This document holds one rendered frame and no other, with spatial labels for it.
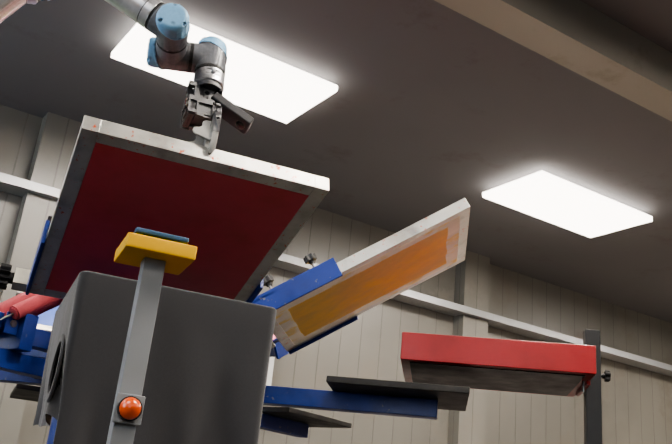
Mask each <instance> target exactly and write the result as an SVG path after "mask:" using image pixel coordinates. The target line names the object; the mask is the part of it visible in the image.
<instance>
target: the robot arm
mask: <svg viewBox="0 0 672 444"><path fill-rule="evenodd" d="M39 1H44V0H0V23H1V22H3V21H4V20H5V19H7V18H8V17H9V16H10V15H12V14H13V13H14V12H15V11H17V10H18V9H19V8H21V7H22V6H23V5H24V4H26V3H27V4H36V3H38V2H39ZM47 1H50V0H47ZM105 1H106V2H108V3H109V4H111V5H112V6H113V7H115V8H116V9H118V10H119V11H121V12H122V13H124V14H125V15H126V16H128V17H129V18H131V19H132V20H134V21H135V22H137V23H138V24H140V25H141V26H142V27H144V28H145V29H146V30H148V31H149V32H151V33H152V34H154V35H155V36H156V37H151V38H150V39H149V43H148V50H147V64H148V66H150V67H155V68H159V69H161V70H164V69H166V70H173V71H180V72H187V73H194V81H192V80H190V81H189V84H188V86H187V88H186V92H185V100H184V107H183V110H182V113H181V120H180V129H184V130H187V131H189V129H190V130H192V131H193V133H194V134H196V139H195V140H194V141H190V143H194V144H198V145H202V146H206V147H208V154H209V155H210V154H211V153H212V152H213V151H214V150H215V149H216V144H217V140H218V135H219V130H220V124H221V118H222V119H223V120H225V121H226V122H228V123H229V124H230V125H232V126H233V127H235V128H236V129H237V130H239V131H240V132H241V133H243V134H245V133H247V131H248V130H249V129H250V127H251V125H252V123H253V121H254V118H253V117H251V116H250V115H249V114H247V113H246V112H244V111H243V110H242V109H240V108H239V107H238V106H236V105H235V104H233V103H232V102H231V101H229V100H228V99H226V98H225V97H224V96H222V95H223V91H224V81H225V70H226V63H227V47H226V44H225V43H224V41H223V40H221V39H220V38H218V37H215V36H209V37H204V38H202V39H201V40H200V41H199V43H191V42H188V33H189V30H190V22H189V15H188V12H187V11H186V9H185V8H184V7H182V6H181V5H179V4H173V3H168V4H165V3H164V2H162V1H161V0H105ZM192 88H193V89H192ZM182 118H183V119H182Z"/></svg>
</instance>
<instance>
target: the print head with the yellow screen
mask: <svg viewBox="0 0 672 444"><path fill-rule="evenodd" d="M469 216H470V205H469V204H468V202H467V200H466V199H465V198H463V199H461V200H459V201H457V202H455V203H453V204H451V205H449V206H448V207H446V208H444V209H442V210H440V211H438V212H436V213H434V214H432V215H430V216H428V217H426V218H424V219H422V220H420V221H418V222H416V223H414V224H412V225H410V226H408V227H406V228H404V229H402V230H401V231H399V232H397V233H395V234H393V235H391V236H389V237H387V238H385V239H383V240H381V241H379V242H377V243H375V244H373V245H371V246H369V247H367V248H365V249H363V250H361V251H359V252H357V253H355V254H354V255H352V256H350V257H348V258H346V259H344V260H342V261H340V262H338V263H336V261H335V259H334V258H331V259H329V260H327V261H325V262H323V263H321V264H319V265H317V266H315V261H316V259H317V256H316V255H315V253H313V254H312V253H310V254H309V255H306V256H305V258H304V259H303V260H304V262H305V264H310V265H312V267H313V268H311V269H309V270H307V271H305V272H303V273H301V274H299V275H297V276H295V277H293V278H291V279H290V280H288V281H286V282H284V283H282V284H280V285H278V286H276V287H274V288H272V283H273V281H274V278H273V276H272V275H267V276H265V277H264V283H263V286H267V287H269V289H270V290H268V291H266V292H264V293H262V294H260V295H258V296H257V297H256V298H255V299H254V301H253V302H252V303H254V304H259V305H264V306H269V307H273V308H275V309H276V311H277V312H276V320H275V327H274V335H275V337H276V338H275V339H273V340H272V346H271V349H272V348H274V347H276V346H275V344H276V343H278V342H280V343H281V344H282V346H283V347H284V348H285V349H286V351H287V352H288V351H289V354H290V355H291V354H293V353H295V352H296V351H298V350H300V349H302V348H304V347H306V346H308V345H310V344H312V343H314V342H316V341H318V340H320V339H322V338H323V337H325V336H327V335H329V334H331V333H333V332H335V331H337V330H339V329H341V328H343V327H345V326H347V325H349V324H351V323H352V322H354V321H356V320H358V317H357V316H358V315H360V314H362V313H364V312H366V311H368V310H370V309H371V308H373V307H375V306H377V305H379V304H381V303H383V302H385V301H387V300H389V299H391V298H393V297H395V296H397V295H399V294H401V293H402V292H404V291H406V290H408V289H410V288H412V287H414V286H416V285H418V284H420V283H422V282H424V281H426V280H428V279H430V278H431V277H433V276H435V275H437V274H439V273H441V272H443V271H445V270H447V269H449V268H451V267H453V266H455V265H457V264H459V263H460V262H462V261H464V260H465V255H466V245H467V235H468V226H469Z"/></svg>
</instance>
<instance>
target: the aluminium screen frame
mask: <svg viewBox="0 0 672 444"><path fill-rule="evenodd" d="M96 142H97V143H100V144H104V145H108V146H112V147H116V148H120V149H124V150H128V151H132V152H136V153H140V154H144V155H148V156H152V157H156V158H160V159H164V160H168V161H172V162H176V163H180V164H184V165H188V166H192V167H196V168H200V169H204V170H208V171H212V172H216V173H220V174H224V175H228V176H232V177H236V178H240V179H244V180H248V181H252V182H256V183H260V184H264V185H268V186H272V187H276V188H280V189H284V190H288V191H292V192H296V193H300V194H304V195H309V196H308V198H307V199H306V200H305V202H304V203H303V205H302V206H301V207H300V209H299V210H298V211H297V213H296V214H295V216H294V217H293V218H292V220H291V221H290V222H289V224H288V225H287V227H286V228H285V229H284V231H283V232H282V234H281V235H280V236H279V238H278V239H277V240H276V242H275V243H274V245H273V246H272V247H271V249H270V250H269V251H268V253H267V254H266V256H265V257H264V258H263V260H262V261H261V262H260V264H259V265H258V267H257V268H256V269H255V271H254V272H253V274H252V275H251V276H250V278H249V279H248V280H247V282H246V283H245V285H244V286H243V287H242V289H241V290H240V291H239V293H238V294H237V296H236V297H235V298H234V300H239V301H244V302H246V301H247V300H248V298H249V297H250V296H251V294H252V293H253V292H254V290H255V289H256V288H257V286H258V285H259V284H260V282H261V281H262V280H263V278H264V277H265V276H266V274H267V273H268V272H269V270H270V269H271V268H272V266H273V265H274V264H275V262H276V261H277V260H278V258H279V257H280V256H281V255H282V253H283V252H284V251H285V249H286V248H287V247H288V245H289V244H290V243H291V241H292V240H293V239H294V237H295V236H296V235H297V233H298V232H299V231H300V229H301V228H302V227H303V225H304V224H305V223H306V221H307V220H308V219H309V217H310V216H311V215H312V213H313V212H314V211H315V209H316V208H317V207H318V205H319V204H320V203H321V201H322V200H323V199H324V197H325V196H326V195H327V193H328V192H329V178H325V177H321V176H317V175H314V174H310V173H306V172H302V171H298V170H294V169H291V168H287V167H283V166H279V165H275V164H271V163H267V162H264V161H260V160H256V159H252V158H248V157H244V156H240V155H237V154H233V153H229V152H225V151H221V150H217V149H215V150H214V151H213V152H212V153H211V154H210V155H209V154H208V147H206V146H202V145H198V144H194V143H190V142H187V141H183V140H179V139H175V138H171V137H167V136H163V135H160V134H156V133H152V132H148V131H144V130H140V129H137V128H133V127H129V126H125V125H121V124H117V123H113V122H110V121H106V120H101V119H98V118H94V117H90V116H86V115H84V118H83V121H82V124H81V127H80V130H79V134H78V137H77V140H76V143H75V146H74V150H73V153H72V156H71V159H70V162H69V165H68V169H67V172H66V175H65V178H64V181H63V184H62V188H61V191H60V194H59V197H58V200H57V204H56V207H55V210H54V213H53V216H52V219H51V223H50V226H49V229H48V232H47V236H46V241H45V245H44V248H43V251H42V254H41V257H40V260H39V264H38V267H37V270H36V273H35V276H34V279H33V283H32V286H31V289H30V292H32V293H37V294H44V295H48V296H54V297H59V298H64V297H65V296H66V294H67V293H65V292H60V291H54V290H49V289H45V288H46V285H47V283H48V280H49V277H50V274H51V271H52V268H53V265H54V262H55V259H56V256H57V254H58V251H59V248H60V245H61V242H62V239H63V236H64V233H65V230H66V227H67V224H68V222H69V219H70V216H71V213H72V210H73V207H74V204H75V201H76V198H77V195H78V193H79V190H80V187H81V184H82V181H83V178H84V175H85V172H86V169H87V166H88V164H89V161H90V158H91V155H92V152H93V149H94V146H95V143H96Z"/></svg>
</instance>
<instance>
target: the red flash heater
mask: <svg viewBox="0 0 672 444"><path fill-rule="evenodd" d="M400 359H401V364H402V369H403V374H404V379H405V382H415V383H427V384H440V385H452V386H465V387H470V389H481V390H494V391H506V392H519V393H531V394H543V395H556V396H568V397H574V396H575V395H576V396H580V395H581V394H582V393H583V392H582V381H585V390H586V389H587V388H588V387H589V386H590V380H591V379H592V378H593V377H594V376H595V375H596V346H593V345H579V344H565V343H551V342H537V341H524V340H510V339H496V338H482V337H468V336H454V335H440V334H427V333H413V332H402V341H401V355H400Z"/></svg>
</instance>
